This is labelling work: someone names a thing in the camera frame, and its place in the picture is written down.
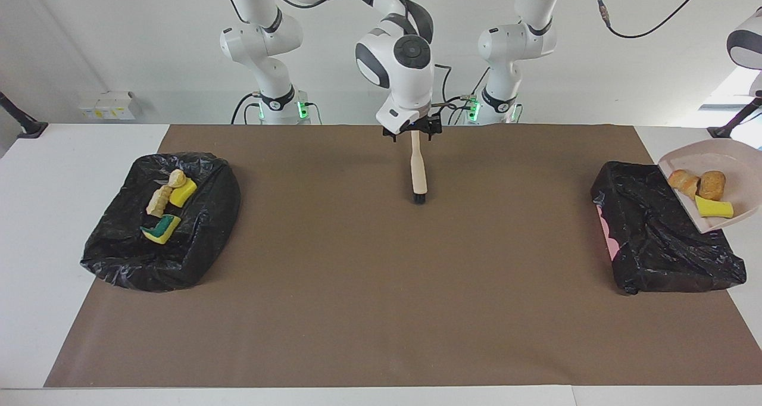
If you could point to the brown paper table mat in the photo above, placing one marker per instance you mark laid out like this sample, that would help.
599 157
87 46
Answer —
357 346

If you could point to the white wall socket box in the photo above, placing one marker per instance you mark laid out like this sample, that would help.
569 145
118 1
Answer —
107 107

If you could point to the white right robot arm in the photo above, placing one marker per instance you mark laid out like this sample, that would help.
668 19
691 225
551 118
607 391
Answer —
399 55

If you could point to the black stand foot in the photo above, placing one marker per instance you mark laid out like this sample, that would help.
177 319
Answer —
723 133
30 129

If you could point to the plain yellow sponge piece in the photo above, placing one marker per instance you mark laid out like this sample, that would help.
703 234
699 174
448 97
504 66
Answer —
714 207

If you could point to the pink plastic bin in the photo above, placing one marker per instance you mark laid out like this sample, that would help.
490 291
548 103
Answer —
606 230

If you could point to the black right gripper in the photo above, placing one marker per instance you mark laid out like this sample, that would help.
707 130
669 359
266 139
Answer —
417 126

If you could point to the beige plastic dustpan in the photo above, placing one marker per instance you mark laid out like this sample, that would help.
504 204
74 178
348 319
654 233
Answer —
726 156

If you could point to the beige hand brush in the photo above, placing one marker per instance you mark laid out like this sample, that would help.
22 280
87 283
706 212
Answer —
418 168

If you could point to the beige bread chunk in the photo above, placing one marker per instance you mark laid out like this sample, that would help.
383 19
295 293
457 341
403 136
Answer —
176 177

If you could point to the brown croquette bread piece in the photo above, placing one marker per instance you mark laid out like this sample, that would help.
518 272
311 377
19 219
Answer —
712 186

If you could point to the orange croissant piece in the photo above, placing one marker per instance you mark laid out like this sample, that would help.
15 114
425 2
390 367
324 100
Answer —
683 183

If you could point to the pale croissant piece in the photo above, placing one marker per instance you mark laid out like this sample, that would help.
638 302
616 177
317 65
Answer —
159 202

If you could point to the black trash bag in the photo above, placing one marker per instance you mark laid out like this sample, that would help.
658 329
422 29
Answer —
655 245
149 269

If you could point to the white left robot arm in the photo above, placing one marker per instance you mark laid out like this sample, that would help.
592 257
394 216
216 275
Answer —
518 43

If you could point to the green yellow sponge piece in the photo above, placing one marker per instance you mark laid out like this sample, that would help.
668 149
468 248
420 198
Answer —
183 193
161 230

